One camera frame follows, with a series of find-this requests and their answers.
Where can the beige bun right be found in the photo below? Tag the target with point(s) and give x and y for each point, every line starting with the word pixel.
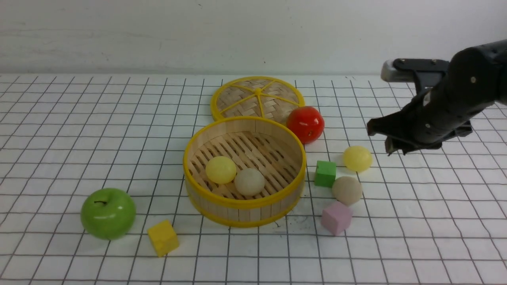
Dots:
pixel 347 190

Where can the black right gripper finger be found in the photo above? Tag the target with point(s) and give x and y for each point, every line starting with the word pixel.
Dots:
pixel 393 145
pixel 394 125

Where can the red tomato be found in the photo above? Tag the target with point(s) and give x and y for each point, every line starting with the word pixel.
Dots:
pixel 306 123

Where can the beige bun front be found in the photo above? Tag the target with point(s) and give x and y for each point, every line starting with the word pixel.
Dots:
pixel 249 182

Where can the pink cube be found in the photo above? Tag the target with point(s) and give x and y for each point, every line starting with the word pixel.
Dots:
pixel 336 218

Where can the beige bun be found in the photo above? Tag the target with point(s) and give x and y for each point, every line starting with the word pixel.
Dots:
pixel 249 182
pixel 347 190

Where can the green apple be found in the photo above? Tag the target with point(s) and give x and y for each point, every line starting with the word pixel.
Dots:
pixel 108 213

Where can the grey camera on right gripper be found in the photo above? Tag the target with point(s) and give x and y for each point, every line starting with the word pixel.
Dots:
pixel 424 73

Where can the yellow cube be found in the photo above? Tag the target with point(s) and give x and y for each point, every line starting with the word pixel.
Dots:
pixel 163 238

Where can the green cube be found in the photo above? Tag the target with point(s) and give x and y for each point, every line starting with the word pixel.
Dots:
pixel 325 173

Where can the yellow bun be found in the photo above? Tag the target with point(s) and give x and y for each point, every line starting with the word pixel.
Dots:
pixel 221 170
pixel 357 158

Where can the woven bamboo steamer lid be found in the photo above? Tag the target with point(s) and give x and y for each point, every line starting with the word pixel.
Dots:
pixel 258 96

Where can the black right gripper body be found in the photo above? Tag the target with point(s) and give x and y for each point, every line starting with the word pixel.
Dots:
pixel 440 114

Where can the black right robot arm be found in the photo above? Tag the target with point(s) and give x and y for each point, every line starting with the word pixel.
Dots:
pixel 478 67

